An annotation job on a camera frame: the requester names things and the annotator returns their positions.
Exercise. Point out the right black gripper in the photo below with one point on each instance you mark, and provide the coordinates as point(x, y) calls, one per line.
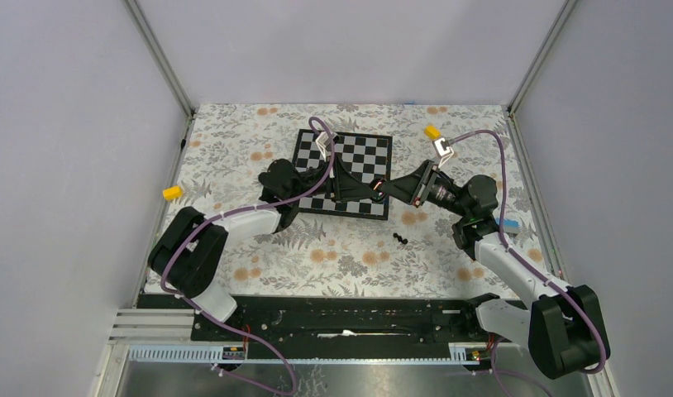
point(415, 187)

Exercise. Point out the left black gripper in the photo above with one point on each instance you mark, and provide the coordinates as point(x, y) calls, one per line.
point(344, 186)

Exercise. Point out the black earbud pair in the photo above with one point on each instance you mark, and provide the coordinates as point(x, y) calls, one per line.
point(400, 239)

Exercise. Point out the black earbud charging case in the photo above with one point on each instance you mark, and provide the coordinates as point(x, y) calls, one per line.
point(375, 185)

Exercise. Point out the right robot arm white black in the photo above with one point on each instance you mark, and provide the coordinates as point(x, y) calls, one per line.
point(561, 325)

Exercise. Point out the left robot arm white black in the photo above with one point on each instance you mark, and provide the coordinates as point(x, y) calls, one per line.
point(188, 253)

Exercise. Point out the black white checkerboard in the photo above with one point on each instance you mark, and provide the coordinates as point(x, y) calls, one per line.
point(367, 157)

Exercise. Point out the yellow block right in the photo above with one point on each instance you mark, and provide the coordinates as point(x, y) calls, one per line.
point(432, 132)

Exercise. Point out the yellow block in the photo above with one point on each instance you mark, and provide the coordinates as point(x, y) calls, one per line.
point(432, 132)
point(172, 193)

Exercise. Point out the blue grey lego block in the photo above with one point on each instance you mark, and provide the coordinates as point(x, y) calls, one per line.
point(508, 226)

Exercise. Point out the floral patterned table mat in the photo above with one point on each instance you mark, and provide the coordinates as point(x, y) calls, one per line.
point(373, 229)

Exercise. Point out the yellow block left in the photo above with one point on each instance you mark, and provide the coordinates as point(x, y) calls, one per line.
point(172, 193)

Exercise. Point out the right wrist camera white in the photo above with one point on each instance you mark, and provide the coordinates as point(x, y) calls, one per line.
point(444, 150)

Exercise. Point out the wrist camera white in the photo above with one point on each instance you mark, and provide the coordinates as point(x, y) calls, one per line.
point(444, 150)
point(324, 142)

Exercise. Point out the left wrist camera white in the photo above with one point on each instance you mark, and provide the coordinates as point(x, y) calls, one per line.
point(324, 142)

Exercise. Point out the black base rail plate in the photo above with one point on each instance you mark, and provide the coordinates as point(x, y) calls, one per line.
point(303, 328)

